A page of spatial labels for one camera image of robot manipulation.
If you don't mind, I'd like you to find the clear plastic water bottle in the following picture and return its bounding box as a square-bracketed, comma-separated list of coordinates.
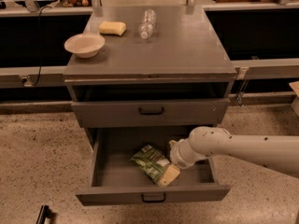
[138, 9, 157, 39]

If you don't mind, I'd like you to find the black upper drawer handle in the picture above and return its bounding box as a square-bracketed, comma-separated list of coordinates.
[138, 107, 164, 116]

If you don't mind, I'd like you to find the black power cable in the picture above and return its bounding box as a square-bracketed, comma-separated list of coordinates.
[21, 5, 53, 88]

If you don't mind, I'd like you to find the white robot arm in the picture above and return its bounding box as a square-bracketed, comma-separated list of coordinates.
[158, 126, 299, 188]

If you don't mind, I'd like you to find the yellow sponge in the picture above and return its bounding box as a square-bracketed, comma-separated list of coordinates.
[98, 21, 126, 36]

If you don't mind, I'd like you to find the black object on floor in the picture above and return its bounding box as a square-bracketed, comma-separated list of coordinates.
[36, 205, 51, 224]

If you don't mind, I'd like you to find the green jalapeno chip bag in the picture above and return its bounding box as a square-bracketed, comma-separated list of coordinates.
[130, 145, 170, 186]

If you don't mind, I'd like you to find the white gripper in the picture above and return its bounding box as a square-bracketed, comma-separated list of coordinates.
[157, 139, 203, 187]

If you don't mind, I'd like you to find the closed grey upper drawer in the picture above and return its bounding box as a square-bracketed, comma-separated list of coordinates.
[72, 99, 229, 128]

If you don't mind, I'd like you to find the grey drawer cabinet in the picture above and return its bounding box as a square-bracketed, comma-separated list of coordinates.
[63, 5, 238, 151]

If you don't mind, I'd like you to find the open grey lower drawer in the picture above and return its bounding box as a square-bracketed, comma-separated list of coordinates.
[77, 126, 230, 206]

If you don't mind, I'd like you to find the white bowl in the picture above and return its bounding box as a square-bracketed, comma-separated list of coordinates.
[64, 33, 106, 58]

